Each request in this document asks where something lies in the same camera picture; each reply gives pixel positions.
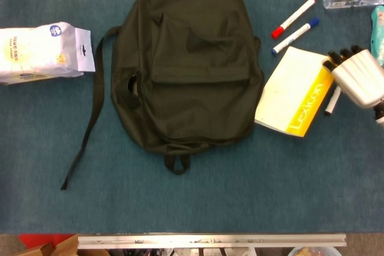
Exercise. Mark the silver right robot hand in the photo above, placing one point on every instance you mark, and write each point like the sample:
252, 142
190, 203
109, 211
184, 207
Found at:
357, 76

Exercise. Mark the white yellow Lexicon book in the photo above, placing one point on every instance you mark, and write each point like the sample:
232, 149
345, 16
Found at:
285, 94

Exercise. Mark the black fabric backpack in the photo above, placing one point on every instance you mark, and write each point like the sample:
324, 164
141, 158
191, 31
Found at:
195, 103

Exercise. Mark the black capped whiteboard marker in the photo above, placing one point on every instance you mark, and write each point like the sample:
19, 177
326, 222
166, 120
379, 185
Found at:
331, 104

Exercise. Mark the teal snack packet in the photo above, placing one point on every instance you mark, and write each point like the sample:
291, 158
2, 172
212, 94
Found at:
378, 28

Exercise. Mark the blue capped whiteboard marker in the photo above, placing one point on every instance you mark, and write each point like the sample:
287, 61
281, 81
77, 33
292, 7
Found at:
295, 36

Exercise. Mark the red capped whiteboard marker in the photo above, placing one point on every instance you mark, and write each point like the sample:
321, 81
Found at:
295, 16

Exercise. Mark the light blue bowl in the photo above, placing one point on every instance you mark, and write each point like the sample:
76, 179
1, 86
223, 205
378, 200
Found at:
330, 251

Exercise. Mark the blue felt table cover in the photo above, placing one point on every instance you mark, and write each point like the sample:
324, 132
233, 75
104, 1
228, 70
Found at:
210, 202

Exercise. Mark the white snack bag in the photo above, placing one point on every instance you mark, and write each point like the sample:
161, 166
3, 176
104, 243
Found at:
36, 55

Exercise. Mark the brown cardboard box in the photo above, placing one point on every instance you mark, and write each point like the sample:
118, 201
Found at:
63, 248

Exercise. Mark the red panel below table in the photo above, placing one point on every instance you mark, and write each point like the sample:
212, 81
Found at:
39, 238

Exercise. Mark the aluminium frame rail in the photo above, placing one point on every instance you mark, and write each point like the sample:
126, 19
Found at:
210, 241

